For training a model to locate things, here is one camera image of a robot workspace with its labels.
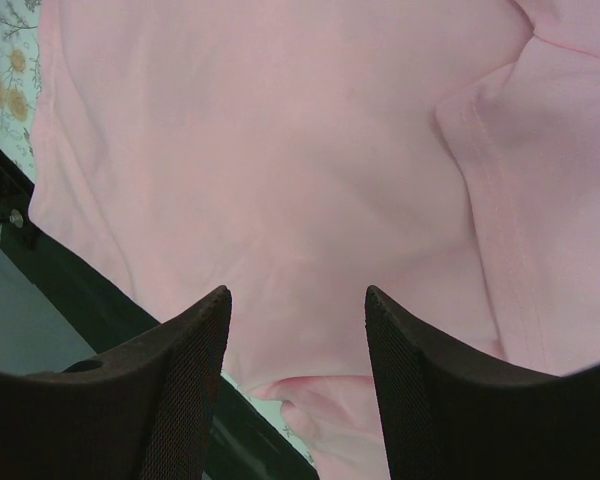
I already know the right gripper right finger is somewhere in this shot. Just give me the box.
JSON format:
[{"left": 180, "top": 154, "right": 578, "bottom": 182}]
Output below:
[{"left": 365, "top": 287, "right": 600, "bottom": 480}]

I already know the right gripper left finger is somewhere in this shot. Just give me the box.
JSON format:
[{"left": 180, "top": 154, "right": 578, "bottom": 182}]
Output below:
[{"left": 0, "top": 287, "right": 232, "bottom": 479}]

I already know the pink t-shirt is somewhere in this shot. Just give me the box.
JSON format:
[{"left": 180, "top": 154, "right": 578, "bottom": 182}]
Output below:
[{"left": 30, "top": 1, "right": 600, "bottom": 479}]

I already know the floral table mat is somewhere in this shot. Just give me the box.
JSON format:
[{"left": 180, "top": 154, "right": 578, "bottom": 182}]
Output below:
[{"left": 0, "top": 0, "right": 41, "bottom": 180}]

